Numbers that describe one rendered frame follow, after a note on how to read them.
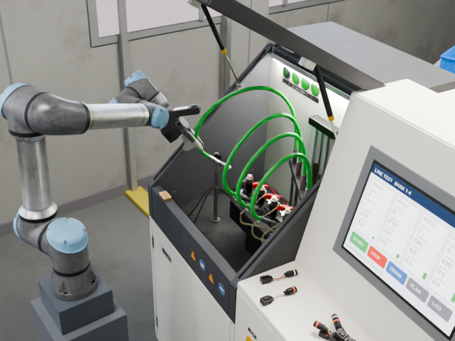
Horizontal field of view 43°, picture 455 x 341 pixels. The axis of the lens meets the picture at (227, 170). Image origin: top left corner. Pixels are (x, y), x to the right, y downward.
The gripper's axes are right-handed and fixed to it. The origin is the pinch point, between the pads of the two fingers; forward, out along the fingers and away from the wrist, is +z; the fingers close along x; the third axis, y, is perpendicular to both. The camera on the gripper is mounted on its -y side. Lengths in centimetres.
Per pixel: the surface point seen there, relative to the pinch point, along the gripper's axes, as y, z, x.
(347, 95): -51, 17, 8
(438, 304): -37, 58, 71
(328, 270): -14, 48, 41
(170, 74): 31, -26, -173
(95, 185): 113, -5, -150
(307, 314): -4, 50, 52
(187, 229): 21.7, 17.8, 11.5
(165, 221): 32.7, 14.0, -4.8
